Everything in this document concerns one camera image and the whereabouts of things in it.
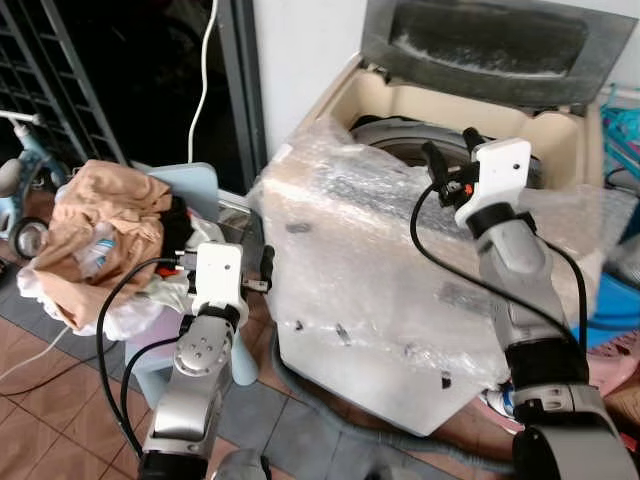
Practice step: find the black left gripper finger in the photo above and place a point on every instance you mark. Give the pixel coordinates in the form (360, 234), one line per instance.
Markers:
(268, 268)

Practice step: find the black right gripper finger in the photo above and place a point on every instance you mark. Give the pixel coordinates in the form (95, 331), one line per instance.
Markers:
(435, 162)
(472, 139)

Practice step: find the tan garment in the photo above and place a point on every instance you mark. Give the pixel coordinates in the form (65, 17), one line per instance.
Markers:
(110, 200)

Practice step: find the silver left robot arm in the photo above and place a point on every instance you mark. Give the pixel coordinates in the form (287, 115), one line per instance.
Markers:
(190, 400)

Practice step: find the teal plastic clothes hanger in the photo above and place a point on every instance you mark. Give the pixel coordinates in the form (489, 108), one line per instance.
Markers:
(625, 165)
(622, 125)

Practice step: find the white top-load washing machine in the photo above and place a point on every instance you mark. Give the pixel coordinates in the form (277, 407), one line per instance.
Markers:
(380, 405)

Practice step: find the grey washer drum rim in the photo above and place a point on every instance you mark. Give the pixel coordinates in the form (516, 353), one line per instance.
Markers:
(385, 135)

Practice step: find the clear bubble wrap sheet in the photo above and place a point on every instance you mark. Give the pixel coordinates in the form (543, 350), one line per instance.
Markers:
(350, 260)

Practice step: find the black garment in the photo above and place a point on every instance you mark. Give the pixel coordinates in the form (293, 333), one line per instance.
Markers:
(180, 220)

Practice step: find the grey washer lid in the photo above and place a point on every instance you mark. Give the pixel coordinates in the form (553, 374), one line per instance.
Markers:
(480, 40)

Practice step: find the light blue plastic chair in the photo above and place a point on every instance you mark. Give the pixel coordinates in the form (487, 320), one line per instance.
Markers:
(195, 185)

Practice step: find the grey left robot leg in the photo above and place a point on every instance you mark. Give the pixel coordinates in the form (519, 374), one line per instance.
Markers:
(242, 467)

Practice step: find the grey robot leg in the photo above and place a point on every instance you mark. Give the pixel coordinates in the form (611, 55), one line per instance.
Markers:
(242, 467)
(382, 473)

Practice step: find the grey right robot leg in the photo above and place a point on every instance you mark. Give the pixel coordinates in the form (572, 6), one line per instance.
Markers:
(382, 473)

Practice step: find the white and blue sandal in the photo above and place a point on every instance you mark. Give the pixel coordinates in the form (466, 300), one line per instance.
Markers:
(498, 405)

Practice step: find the light blue child scooter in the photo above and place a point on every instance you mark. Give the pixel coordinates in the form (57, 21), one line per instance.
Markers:
(25, 170)

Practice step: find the black metal window grille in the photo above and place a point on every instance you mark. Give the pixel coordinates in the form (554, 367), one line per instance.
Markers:
(40, 60)

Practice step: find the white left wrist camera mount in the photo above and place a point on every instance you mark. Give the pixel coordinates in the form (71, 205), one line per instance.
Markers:
(218, 275)

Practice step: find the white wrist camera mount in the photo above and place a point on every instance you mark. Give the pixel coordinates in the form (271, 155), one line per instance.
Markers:
(218, 275)
(500, 165)

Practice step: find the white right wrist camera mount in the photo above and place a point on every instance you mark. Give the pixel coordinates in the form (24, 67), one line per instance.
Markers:
(500, 165)

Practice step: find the dark grey door frame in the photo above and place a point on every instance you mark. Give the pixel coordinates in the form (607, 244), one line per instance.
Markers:
(240, 90)

